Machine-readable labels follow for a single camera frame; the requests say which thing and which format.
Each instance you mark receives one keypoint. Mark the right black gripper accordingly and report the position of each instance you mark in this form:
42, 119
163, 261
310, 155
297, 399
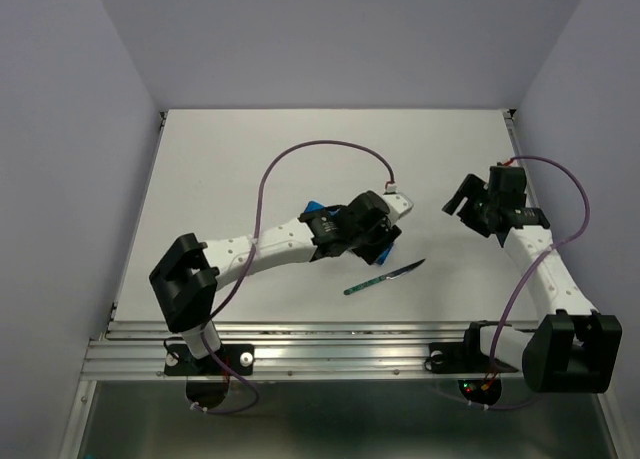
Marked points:
469, 187

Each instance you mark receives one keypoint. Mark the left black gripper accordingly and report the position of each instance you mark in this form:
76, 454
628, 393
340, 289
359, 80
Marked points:
383, 236

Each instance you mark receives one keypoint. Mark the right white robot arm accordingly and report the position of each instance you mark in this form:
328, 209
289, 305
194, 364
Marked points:
574, 347

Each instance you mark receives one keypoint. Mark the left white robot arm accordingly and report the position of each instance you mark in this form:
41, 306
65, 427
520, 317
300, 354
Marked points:
187, 277

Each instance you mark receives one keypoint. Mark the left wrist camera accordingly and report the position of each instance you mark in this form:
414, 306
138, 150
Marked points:
399, 206

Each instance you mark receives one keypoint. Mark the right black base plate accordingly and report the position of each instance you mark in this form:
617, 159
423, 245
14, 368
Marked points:
454, 358

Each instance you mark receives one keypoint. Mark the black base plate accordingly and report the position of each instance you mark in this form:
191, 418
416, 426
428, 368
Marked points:
454, 358
180, 363

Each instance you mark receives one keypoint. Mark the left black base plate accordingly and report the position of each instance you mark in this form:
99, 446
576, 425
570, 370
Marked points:
180, 363

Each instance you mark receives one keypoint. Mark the aluminium rail frame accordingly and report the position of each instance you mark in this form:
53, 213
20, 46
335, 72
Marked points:
335, 376

